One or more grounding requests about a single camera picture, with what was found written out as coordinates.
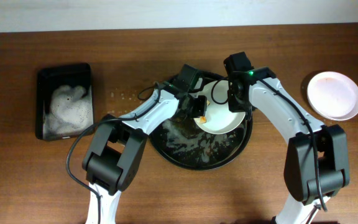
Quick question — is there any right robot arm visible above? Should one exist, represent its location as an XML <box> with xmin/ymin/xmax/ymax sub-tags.
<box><xmin>224</xmin><ymin>52</ymin><xmax>350</xmax><ymax>223</ymax></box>

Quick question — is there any round black tray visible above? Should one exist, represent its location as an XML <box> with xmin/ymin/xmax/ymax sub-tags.
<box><xmin>149</xmin><ymin>71</ymin><xmax>253</xmax><ymax>170</ymax></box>

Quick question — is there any black rectangular tray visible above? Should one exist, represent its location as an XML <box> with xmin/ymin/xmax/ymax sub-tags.
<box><xmin>35</xmin><ymin>63</ymin><xmax>94</xmax><ymax>141</ymax></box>

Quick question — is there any white plate top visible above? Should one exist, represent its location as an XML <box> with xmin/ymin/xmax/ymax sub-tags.
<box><xmin>193</xmin><ymin>81</ymin><xmax>246</xmax><ymax>134</ymax></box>

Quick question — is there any yellow sponge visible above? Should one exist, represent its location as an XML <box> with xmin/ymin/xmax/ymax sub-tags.
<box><xmin>199</xmin><ymin>100</ymin><xmax>210</xmax><ymax>124</ymax></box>

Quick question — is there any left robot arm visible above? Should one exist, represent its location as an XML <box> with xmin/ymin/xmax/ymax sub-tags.
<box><xmin>82</xmin><ymin>65</ymin><xmax>206</xmax><ymax>223</ymax></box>

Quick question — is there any pinkish white plate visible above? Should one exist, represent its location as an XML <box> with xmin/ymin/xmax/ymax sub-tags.
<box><xmin>306</xmin><ymin>72</ymin><xmax>358</xmax><ymax>110</ymax></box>

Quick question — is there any light blue-grey plate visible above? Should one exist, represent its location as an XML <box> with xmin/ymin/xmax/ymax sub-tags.
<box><xmin>313</xmin><ymin>108</ymin><xmax>358</xmax><ymax>121</ymax></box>

